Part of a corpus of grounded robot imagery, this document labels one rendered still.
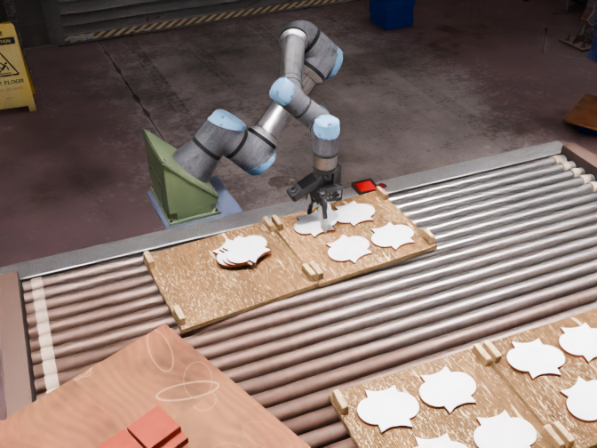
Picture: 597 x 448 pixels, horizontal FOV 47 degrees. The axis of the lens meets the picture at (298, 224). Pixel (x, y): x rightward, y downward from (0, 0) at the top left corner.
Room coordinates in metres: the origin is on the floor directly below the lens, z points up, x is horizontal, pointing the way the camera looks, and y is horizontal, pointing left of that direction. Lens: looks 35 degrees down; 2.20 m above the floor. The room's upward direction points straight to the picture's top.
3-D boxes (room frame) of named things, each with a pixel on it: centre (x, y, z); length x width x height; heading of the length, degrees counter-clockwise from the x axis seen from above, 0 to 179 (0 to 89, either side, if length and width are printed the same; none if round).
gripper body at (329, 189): (1.78, -0.08, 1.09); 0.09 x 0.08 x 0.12; 116
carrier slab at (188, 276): (1.54, 0.21, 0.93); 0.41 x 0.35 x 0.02; 118
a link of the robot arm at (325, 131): (1.78, -0.08, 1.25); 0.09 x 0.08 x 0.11; 9
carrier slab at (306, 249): (1.73, -0.17, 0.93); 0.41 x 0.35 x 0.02; 116
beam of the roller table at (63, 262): (1.93, -0.08, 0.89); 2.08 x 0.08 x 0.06; 112
